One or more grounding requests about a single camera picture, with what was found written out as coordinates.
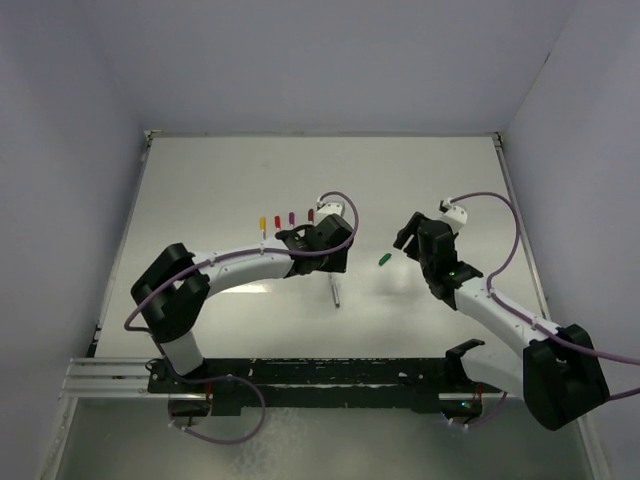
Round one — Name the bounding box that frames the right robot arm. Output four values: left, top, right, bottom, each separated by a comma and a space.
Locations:
393, 212, 610, 431

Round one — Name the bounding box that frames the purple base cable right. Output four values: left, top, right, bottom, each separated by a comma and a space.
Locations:
444, 384, 507, 435

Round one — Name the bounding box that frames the aluminium rail frame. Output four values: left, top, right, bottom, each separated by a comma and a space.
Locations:
58, 355, 166, 400

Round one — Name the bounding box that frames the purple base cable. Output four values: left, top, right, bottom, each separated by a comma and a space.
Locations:
166, 369, 268, 445
444, 384, 507, 435

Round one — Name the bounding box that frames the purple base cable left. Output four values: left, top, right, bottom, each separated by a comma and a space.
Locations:
166, 369, 268, 445

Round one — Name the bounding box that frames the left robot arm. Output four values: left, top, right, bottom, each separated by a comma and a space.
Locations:
130, 214, 356, 392

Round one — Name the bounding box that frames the yellow-end white marker pen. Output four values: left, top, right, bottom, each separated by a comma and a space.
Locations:
259, 216, 267, 242

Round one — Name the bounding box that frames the green-end white marker pen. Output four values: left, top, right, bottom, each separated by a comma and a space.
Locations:
329, 273, 341, 308

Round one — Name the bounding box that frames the green pen cap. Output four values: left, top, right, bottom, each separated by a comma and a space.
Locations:
378, 253, 392, 266

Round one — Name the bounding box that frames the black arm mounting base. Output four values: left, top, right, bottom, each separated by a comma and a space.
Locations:
145, 358, 483, 420

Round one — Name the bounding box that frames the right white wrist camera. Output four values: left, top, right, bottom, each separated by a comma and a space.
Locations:
439, 198, 468, 235

